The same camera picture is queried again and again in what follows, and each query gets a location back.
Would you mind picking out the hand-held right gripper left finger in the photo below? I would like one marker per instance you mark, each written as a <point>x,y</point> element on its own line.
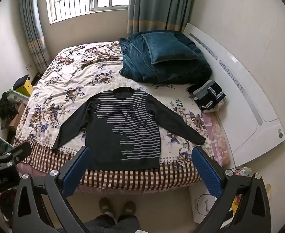
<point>74,172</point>

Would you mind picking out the yellow box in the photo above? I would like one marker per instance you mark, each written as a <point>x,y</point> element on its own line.
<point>27,88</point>

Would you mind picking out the colourful plastic packaging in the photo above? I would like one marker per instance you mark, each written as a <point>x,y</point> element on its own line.
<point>243,171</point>

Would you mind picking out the grey slipper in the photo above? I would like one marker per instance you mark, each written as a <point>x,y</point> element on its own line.
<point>129,207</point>
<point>105,206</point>

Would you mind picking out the cardboard box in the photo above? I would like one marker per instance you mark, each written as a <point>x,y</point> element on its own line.
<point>16,119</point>

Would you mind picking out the dark clothes pile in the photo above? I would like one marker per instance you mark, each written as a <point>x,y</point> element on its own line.
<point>7,109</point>

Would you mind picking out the dark green garment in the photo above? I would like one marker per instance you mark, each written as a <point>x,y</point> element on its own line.
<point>137,63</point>

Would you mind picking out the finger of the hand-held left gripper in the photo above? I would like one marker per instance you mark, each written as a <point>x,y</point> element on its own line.
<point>13,154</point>

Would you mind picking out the teal pillow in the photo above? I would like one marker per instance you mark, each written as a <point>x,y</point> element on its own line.
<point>169,46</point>

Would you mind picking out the wall socket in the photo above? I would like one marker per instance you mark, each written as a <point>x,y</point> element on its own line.
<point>30,66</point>

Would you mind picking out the white headboard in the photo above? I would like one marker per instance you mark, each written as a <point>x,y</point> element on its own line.
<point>244,106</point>

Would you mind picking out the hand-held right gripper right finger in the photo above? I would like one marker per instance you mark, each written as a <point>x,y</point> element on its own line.
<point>205,172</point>

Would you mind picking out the dark striped sweater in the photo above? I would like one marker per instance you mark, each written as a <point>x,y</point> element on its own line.
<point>123,136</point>

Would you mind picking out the person's right leg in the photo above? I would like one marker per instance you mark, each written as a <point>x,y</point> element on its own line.
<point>129,224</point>

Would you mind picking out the floral plaid-edged blanket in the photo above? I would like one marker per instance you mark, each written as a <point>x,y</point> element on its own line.
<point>67,89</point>

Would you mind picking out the grey-green curtain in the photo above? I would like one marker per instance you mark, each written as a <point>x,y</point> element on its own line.
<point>33,29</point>
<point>157,4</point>

